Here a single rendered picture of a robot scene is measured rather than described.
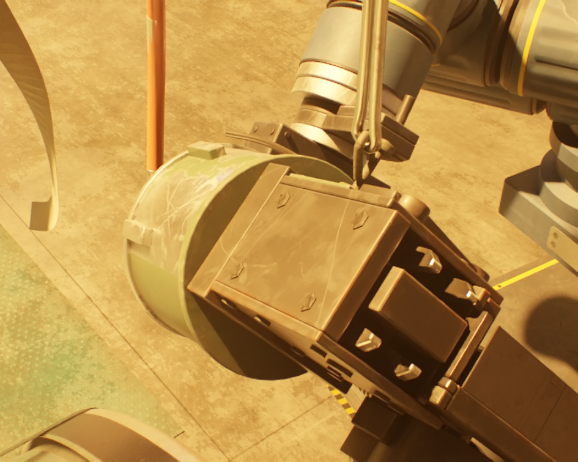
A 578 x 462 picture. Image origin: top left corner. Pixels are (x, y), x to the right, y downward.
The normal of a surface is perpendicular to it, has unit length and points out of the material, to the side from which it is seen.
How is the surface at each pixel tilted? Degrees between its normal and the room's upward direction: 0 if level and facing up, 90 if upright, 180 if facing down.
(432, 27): 74
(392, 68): 59
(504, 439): 65
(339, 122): 51
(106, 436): 35
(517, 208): 90
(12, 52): 86
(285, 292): 43
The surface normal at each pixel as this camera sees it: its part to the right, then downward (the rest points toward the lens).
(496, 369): 0.50, 0.16
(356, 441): -0.68, -0.54
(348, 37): -0.31, -0.22
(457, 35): 0.43, 0.85
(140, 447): -0.30, -0.92
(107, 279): 0.00, -0.76
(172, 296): -0.85, 0.27
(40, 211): -0.84, -0.12
